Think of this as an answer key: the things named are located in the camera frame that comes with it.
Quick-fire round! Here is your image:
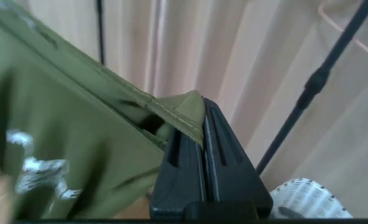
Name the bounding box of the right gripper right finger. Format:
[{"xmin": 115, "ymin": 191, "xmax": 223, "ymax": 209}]
[{"xmin": 203, "ymin": 98, "xmax": 274, "ymax": 218}]

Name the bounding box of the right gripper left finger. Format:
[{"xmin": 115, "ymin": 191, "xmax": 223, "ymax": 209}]
[{"xmin": 149, "ymin": 128, "xmax": 208, "ymax": 218}]

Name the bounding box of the green long-sleeved shirt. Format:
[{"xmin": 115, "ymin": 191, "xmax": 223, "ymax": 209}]
[{"xmin": 0, "ymin": 0, "xmax": 207, "ymax": 220}]

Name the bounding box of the pink clothes hanger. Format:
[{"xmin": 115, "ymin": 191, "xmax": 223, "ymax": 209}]
[{"xmin": 317, "ymin": 2, "xmax": 368, "ymax": 65}]

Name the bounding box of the white laundry basket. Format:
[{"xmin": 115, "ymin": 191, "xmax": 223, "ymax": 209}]
[{"xmin": 269, "ymin": 177, "xmax": 353, "ymax": 219}]

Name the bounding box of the black clothes rack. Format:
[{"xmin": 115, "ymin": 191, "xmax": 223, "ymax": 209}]
[{"xmin": 95, "ymin": 0, "xmax": 368, "ymax": 175}]

